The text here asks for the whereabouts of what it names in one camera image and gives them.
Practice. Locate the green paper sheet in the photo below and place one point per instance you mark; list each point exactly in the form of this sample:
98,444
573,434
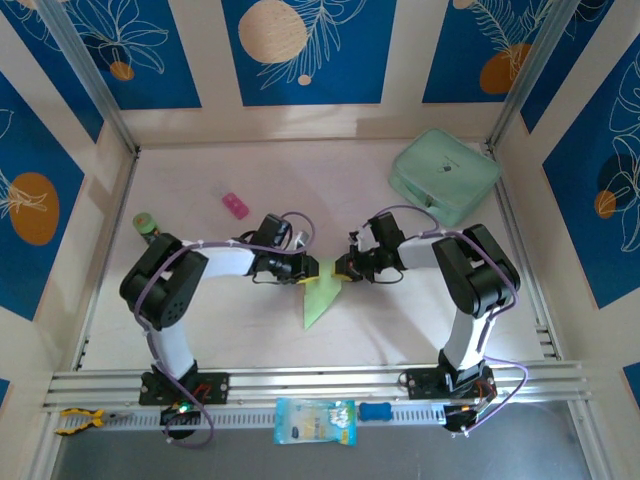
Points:
320,300

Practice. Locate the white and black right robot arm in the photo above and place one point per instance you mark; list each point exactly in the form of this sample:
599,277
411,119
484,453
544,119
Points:
480,285

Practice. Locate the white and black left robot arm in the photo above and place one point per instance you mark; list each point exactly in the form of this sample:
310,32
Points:
160,290

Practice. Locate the clear plastic cap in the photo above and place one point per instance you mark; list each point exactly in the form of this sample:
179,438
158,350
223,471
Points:
219,191

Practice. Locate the mint green zip pouch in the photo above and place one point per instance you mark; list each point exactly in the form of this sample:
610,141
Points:
445,170

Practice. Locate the small green-capped bottle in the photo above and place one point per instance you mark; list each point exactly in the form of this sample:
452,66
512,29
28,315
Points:
145,224

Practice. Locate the blue wet wipes packet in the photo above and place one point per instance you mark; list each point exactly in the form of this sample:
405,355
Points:
315,422

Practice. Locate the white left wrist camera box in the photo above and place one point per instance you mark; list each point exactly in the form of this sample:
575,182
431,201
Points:
301,239

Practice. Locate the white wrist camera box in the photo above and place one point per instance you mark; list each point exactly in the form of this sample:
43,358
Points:
301,239
359,239

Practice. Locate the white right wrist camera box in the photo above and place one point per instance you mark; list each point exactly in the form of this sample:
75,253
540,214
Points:
359,239

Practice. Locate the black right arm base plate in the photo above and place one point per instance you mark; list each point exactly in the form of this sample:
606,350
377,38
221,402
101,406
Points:
415,382

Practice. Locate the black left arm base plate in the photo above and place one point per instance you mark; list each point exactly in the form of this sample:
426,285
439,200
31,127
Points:
217,387

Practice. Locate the aluminium table side rail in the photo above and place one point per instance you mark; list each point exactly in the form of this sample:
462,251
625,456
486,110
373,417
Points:
110,250
521,250

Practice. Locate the aluminium frame post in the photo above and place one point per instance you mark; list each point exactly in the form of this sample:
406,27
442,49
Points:
530,70
95,80

